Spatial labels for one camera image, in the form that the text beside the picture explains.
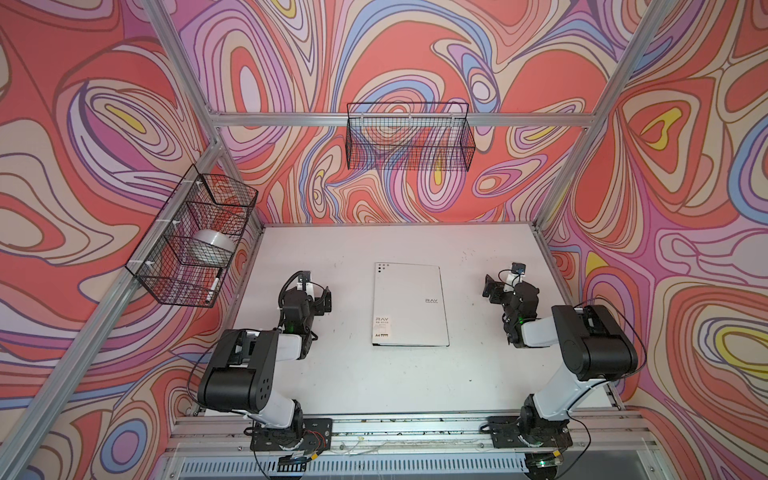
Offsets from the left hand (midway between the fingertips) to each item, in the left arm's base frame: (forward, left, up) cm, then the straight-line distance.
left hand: (314, 285), depth 94 cm
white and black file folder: (-4, -30, -7) cm, 31 cm away
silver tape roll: (-2, +20, +24) cm, 31 cm away
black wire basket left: (-5, +27, +22) cm, 35 cm away
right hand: (+3, -61, -2) cm, 61 cm away
